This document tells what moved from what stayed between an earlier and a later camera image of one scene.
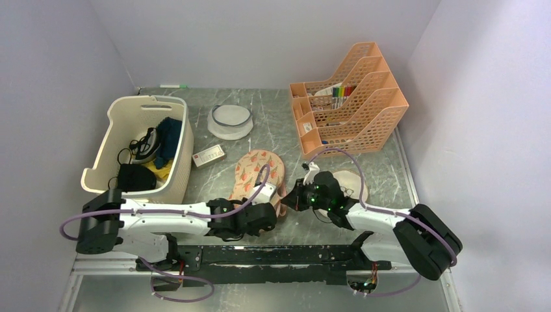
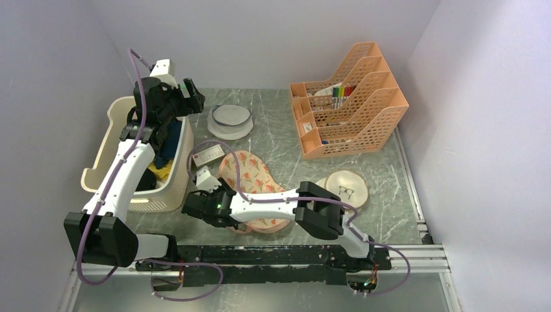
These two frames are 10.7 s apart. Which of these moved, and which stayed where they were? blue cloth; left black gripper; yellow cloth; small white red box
Moved: left black gripper
Stayed: blue cloth; yellow cloth; small white red box
